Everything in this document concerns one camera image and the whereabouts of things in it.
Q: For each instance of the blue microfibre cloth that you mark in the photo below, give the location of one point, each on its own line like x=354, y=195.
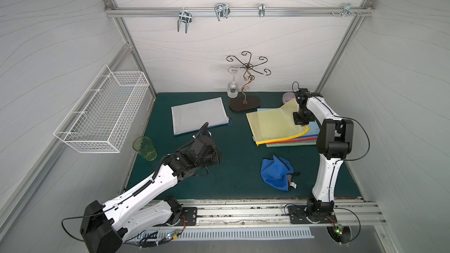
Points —
x=278, y=173

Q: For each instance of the wine glass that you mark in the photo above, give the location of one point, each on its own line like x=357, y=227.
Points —
x=233, y=87

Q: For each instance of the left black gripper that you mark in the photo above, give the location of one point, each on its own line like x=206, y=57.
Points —
x=204, y=143

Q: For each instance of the metal scroll glass rack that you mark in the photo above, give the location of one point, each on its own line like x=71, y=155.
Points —
x=247, y=102

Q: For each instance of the white wire basket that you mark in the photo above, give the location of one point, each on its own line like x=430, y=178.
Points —
x=101, y=119

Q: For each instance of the aluminium cross rail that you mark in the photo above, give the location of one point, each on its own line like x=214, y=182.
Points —
x=250, y=12

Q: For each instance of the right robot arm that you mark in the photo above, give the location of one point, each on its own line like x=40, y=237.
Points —
x=334, y=144

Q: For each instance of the light blue document bag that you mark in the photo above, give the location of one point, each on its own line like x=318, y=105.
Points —
x=313, y=130

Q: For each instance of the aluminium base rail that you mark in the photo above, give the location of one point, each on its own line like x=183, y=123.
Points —
x=270, y=213

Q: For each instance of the white vent strip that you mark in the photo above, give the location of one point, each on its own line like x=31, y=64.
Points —
x=227, y=234

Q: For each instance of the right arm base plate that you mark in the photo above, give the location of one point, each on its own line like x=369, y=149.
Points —
x=301, y=214

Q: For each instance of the pink ceramic bowl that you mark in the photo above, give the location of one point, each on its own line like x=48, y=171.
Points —
x=288, y=96

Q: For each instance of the green plastic cup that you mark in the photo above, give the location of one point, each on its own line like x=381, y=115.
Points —
x=145, y=148

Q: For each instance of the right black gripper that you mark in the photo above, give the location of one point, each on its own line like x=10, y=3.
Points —
x=302, y=117

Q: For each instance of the metal hook clip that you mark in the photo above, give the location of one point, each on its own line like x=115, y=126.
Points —
x=262, y=10
x=347, y=11
x=222, y=10
x=185, y=18

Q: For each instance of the pink mesh document bag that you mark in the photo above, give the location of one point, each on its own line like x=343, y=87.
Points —
x=298, y=139

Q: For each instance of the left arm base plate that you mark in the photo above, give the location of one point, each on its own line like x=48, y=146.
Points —
x=183, y=216

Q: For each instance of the yellow mesh document bag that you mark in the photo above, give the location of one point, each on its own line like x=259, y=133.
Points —
x=275, y=124

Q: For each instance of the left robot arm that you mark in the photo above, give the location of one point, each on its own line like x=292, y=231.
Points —
x=105, y=227

